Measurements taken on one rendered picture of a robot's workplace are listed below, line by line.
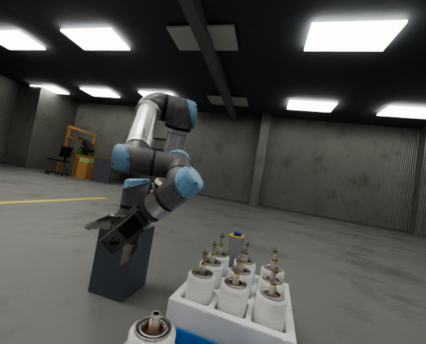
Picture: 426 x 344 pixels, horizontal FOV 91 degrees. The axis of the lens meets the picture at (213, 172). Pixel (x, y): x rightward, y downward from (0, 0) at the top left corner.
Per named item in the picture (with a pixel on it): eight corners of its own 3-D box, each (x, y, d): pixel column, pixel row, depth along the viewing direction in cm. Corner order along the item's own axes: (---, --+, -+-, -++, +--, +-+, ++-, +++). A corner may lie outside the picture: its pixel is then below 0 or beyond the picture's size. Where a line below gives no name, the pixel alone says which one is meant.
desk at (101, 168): (136, 184, 815) (139, 164, 819) (108, 183, 670) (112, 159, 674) (119, 181, 833) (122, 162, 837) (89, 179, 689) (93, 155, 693)
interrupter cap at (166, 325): (125, 334, 41) (126, 330, 41) (148, 313, 48) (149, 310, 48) (159, 349, 39) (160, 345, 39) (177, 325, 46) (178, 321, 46)
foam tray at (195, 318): (158, 355, 67) (168, 297, 68) (200, 297, 104) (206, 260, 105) (287, 413, 55) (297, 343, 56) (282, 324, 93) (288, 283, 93)
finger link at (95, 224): (95, 220, 64) (124, 220, 63) (82, 230, 59) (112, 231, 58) (94, 210, 64) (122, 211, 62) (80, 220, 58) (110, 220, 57)
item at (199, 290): (212, 327, 74) (220, 274, 74) (196, 341, 66) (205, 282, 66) (191, 313, 79) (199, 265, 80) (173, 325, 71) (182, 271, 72)
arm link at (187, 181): (203, 175, 59) (207, 194, 52) (175, 196, 62) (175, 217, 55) (184, 157, 55) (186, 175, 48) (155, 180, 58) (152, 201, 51)
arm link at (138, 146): (140, 82, 88) (110, 147, 51) (166, 89, 91) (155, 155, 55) (137, 107, 95) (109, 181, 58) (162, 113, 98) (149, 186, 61)
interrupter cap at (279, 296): (268, 302, 61) (268, 300, 61) (254, 289, 69) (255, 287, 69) (289, 302, 64) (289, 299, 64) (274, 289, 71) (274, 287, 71)
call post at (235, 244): (219, 296, 107) (229, 235, 109) (222, 290, 114) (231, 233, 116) (233, 301, 105) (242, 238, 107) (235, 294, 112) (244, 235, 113)
